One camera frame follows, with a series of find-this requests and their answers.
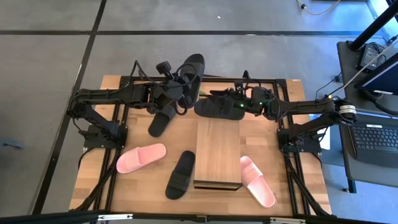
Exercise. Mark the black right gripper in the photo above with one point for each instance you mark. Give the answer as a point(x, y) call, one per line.
point(252, 104)

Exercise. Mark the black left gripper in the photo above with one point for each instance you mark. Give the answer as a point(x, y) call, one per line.
point(166, 96)

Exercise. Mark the black rubber slide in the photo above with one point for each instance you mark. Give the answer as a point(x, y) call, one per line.
point(194, 70)
point(158, 124)
point(180, 177)
point(214, 110)

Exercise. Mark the pink rubber slide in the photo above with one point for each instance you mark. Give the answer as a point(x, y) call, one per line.
point(140, 157)
point(256, 183)

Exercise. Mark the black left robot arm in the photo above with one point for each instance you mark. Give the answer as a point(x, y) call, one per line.
point(109, 95)

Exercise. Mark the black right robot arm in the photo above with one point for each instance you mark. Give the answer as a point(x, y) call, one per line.
point(311, 107)

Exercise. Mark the white paper sheet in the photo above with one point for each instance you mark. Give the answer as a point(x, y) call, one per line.
point(326, 141)

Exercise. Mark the grey desk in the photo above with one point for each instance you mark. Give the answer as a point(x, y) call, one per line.
point(348, 77)

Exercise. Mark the black power adapter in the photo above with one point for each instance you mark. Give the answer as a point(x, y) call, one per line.
point(370, 54)

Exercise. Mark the dark grey laptop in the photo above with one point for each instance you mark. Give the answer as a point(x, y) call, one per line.
point(373, 137)

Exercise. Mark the black computer monitor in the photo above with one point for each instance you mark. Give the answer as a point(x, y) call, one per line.
point(379, 77)

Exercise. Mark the black rig beam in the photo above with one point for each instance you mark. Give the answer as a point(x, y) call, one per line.
point(62, 217)

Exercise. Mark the black stand pole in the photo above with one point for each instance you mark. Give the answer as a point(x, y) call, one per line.
point(373, 28)

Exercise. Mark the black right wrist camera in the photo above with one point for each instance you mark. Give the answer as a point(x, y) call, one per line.
point(241, 85)

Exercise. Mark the black aluminium table frame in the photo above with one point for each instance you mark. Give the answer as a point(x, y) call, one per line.
point(267, 81)

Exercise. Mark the wooden shelf with black frame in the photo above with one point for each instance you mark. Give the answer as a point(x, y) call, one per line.
point(217, 149)

